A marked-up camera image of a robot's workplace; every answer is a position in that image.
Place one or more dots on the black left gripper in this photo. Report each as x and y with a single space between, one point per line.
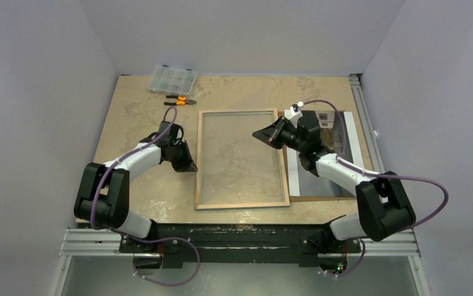
187 164

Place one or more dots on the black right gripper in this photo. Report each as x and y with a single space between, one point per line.
279 132

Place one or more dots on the brown cardboard backing board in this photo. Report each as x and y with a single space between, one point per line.
322 198

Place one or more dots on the blue wooden picture frame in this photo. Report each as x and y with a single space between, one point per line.
235 170

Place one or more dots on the grey landscape photo print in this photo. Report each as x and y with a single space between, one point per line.
326 179

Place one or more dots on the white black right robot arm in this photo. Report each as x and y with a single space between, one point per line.
383 205

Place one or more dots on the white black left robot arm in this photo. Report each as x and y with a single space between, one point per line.
103 197

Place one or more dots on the orange black pliers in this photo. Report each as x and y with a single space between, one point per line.
179 100

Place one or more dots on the clear plastic organizer box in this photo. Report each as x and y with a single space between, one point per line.
171 81

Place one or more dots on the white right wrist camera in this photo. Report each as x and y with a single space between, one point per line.
295 112

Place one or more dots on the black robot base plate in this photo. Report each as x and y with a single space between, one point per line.
306 245

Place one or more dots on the aluminium front rail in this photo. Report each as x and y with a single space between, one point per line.
88 242

